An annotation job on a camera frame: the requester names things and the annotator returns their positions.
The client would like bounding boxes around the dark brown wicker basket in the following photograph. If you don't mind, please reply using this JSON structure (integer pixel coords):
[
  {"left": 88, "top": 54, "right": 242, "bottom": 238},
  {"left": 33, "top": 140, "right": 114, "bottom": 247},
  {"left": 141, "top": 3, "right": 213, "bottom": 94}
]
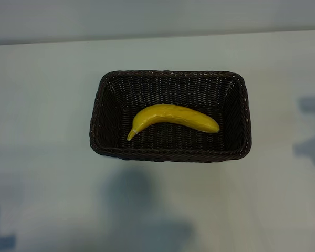
[{"left": 88, "top": 69, "right": 253, "bottom": 165}]

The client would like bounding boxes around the yellow banana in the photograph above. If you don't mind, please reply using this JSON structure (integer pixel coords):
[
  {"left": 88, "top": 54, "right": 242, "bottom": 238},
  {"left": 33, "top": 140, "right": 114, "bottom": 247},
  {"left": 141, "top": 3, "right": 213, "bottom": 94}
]
[{"left": 127, "top": 103, "right": 221, "bottom": 142}]

